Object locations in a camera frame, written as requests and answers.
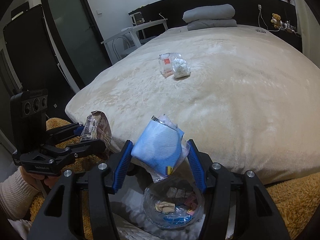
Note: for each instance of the lower grey pillow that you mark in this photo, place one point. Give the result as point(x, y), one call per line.
point(204, 24)

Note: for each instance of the beige plush bed blanket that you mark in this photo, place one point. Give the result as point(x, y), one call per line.
point(251, 100)

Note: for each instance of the blue face mask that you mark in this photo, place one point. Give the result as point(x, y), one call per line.
point(161, 148)

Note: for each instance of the black headboard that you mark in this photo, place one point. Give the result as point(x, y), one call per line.
point(257, 13)

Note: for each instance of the brown chocolate wrapper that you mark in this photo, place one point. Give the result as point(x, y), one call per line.
point(98, 127)

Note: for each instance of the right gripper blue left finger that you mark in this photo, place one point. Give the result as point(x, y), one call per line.
point(121, 163)

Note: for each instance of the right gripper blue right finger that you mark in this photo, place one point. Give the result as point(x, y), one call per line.
point(196, 166)

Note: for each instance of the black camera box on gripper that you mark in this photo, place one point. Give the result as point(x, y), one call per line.
point(28, 118)

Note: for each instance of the dark glass door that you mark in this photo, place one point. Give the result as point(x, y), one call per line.
point(77, 38)

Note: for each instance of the brown teddy bear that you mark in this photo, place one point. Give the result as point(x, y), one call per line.
point(276, 21)

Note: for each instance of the brown fuzzy blanket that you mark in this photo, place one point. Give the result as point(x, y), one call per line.
point(297, 199)

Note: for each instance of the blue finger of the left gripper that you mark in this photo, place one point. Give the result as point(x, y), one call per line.
point(78, 131)
point(88, 147)

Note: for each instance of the clear plastic zip bag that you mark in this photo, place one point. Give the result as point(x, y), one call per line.
point(165, 61)

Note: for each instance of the black wardrobe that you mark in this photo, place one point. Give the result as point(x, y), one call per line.
point(34, 61)

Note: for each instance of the grey pillow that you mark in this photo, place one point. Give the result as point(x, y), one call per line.
point(204, 24)
point(213, 12)

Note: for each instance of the clear bag of white tissue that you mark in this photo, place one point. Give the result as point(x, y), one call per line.
point(180, 68)

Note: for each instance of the pink snack carton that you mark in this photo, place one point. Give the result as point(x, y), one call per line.
point(191, 202)

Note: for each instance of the beige paper bag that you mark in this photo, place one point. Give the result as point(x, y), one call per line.
point(165, 207)

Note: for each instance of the upper grey pillow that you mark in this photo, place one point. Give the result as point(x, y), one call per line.
point(213, 12)

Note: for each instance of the person's left hand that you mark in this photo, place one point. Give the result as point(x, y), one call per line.
point(40, 179)

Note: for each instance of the left forearm beige sleeve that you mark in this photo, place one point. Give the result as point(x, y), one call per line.
point(17, 193)

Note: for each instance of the white chair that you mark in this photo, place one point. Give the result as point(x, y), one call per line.
point(124, 45)

